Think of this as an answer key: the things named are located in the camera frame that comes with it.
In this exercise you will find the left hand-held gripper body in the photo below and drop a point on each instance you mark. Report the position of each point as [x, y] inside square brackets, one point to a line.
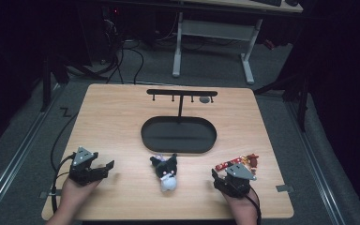
[82, 168]

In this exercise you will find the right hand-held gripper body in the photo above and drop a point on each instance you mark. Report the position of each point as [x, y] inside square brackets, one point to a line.
[237, 182]

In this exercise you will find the black hook rack with tray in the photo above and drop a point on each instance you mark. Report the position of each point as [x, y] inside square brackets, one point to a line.
[178, 134]

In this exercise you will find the person's right hand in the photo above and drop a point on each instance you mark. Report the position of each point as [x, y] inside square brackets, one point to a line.
[242, 204]

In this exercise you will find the person's left hand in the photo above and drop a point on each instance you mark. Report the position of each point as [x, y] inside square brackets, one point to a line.
[75, 195]

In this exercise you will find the grey tape patch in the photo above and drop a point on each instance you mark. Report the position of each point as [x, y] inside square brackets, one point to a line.
[51, 193]
[284, 188]

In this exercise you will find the grey round table grommet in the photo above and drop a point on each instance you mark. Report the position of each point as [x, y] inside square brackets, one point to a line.
[204, 99]

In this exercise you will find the black metal stand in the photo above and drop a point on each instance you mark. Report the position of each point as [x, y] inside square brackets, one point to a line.
[47, 84]
[301, 106]

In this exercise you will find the small red object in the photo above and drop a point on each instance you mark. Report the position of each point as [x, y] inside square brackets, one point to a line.
[269, 44]

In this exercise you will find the black keyboard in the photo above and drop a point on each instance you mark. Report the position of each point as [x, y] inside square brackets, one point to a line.
[267, 2]

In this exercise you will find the metal floor rail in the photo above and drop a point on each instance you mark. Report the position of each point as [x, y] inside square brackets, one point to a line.
[15, 156]
[315, 162]

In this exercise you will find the white frame desk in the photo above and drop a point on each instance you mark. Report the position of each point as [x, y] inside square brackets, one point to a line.
[215, 29]

